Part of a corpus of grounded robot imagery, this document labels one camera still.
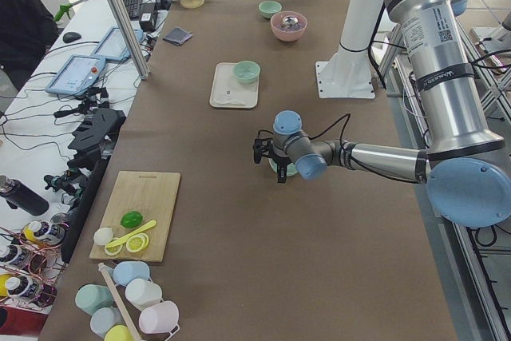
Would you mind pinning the grey folded cloth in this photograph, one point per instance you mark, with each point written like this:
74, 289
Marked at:
177, 36

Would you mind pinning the yellow plastic knife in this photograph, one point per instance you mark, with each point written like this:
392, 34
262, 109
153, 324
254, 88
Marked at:
125, 238

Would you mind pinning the lemon slice left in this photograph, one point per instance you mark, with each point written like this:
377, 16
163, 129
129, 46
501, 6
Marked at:
113, 250

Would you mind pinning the green lime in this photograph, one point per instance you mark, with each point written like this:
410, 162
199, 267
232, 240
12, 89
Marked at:
131, 219

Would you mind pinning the blue teach pendant near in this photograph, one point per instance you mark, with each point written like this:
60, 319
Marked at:
76, 75

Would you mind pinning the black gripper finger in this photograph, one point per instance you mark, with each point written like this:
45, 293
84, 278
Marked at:
281, 171
257, 155

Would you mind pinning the bamboo cutting board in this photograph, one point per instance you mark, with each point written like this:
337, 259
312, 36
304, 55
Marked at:
153, 195

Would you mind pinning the metal ball in bowl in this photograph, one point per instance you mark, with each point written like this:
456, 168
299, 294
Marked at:
289, 21

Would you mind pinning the person in black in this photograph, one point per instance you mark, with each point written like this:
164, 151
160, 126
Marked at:
28, 30

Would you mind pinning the blue teach pendant far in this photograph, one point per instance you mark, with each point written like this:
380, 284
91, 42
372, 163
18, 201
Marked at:
112, 46

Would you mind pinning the grey blue plastic cup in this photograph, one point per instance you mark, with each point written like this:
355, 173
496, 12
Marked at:
104, 319

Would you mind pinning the blue teach pendant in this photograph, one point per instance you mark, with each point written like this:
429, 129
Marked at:
112, 46
76, 75

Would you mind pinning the white wire cup rack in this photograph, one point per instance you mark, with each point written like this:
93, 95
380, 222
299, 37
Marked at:
135, 313

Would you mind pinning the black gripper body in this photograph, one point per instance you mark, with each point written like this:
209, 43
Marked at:
280, 165

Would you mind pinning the aluminium frame post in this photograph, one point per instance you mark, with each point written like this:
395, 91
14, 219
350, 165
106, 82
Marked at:
123, 22

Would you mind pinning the black water bottle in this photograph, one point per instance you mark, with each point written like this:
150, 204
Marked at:
20, 196

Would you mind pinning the wooden rack handle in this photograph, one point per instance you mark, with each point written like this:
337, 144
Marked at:
104, 270

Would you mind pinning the cream serving tray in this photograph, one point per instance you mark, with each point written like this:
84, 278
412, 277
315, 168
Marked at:
227, 92

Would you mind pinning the yellow plastic cup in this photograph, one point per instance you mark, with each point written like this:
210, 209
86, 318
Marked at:
118, 333

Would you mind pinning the black gripper tool stand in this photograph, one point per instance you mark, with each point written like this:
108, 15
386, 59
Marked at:
92, 140

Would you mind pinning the copper wire bottle rack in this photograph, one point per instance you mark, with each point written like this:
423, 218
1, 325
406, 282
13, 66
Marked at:
31, 264

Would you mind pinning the lemon slice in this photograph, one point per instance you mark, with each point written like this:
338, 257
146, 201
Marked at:
137, 243
113, 250

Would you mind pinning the white plastic cup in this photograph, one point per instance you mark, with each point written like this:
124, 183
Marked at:
143, 293

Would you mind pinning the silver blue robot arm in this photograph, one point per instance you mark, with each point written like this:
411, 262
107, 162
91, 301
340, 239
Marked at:
466, 169

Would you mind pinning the light blue plastic cup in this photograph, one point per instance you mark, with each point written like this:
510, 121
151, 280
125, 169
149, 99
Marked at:
127, 271

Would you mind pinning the teal plastic cup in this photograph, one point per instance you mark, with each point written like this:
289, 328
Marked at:
92, 297

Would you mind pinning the white garlic bulb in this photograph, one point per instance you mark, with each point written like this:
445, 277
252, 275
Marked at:
103, 236

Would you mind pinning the green bowl on tray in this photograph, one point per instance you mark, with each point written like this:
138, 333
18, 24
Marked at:
246, 72

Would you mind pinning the black power adapter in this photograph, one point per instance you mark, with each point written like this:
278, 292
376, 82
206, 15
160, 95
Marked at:
148, 16

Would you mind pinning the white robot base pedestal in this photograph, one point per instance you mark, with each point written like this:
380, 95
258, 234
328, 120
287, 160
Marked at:
348, 73

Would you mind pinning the pink bowl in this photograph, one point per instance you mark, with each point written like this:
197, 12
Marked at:
288, 33

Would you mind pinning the lemon slice right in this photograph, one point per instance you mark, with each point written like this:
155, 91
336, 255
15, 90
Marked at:
137, 243

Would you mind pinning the black computer mouse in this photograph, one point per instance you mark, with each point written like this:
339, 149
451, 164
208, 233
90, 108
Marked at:
70, 37

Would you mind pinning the pink plastic cup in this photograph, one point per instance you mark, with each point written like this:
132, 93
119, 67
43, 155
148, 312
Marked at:
160, 318

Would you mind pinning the green bowl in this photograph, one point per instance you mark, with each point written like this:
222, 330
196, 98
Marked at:
268, 8
291, 170
246, 72

